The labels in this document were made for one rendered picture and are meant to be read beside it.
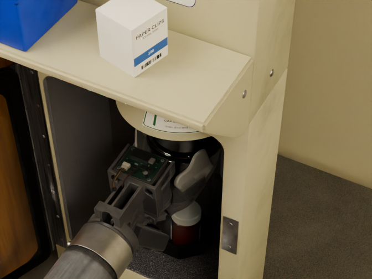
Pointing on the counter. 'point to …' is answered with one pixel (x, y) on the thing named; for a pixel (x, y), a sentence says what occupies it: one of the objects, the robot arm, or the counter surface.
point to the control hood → (149, 74)
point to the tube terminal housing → (278, 84)
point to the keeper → (230, 234)
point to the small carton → (132, 34)
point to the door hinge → (42, 152)
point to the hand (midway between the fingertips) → (184, 144)
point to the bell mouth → (158, 124)
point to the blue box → (29, 20)
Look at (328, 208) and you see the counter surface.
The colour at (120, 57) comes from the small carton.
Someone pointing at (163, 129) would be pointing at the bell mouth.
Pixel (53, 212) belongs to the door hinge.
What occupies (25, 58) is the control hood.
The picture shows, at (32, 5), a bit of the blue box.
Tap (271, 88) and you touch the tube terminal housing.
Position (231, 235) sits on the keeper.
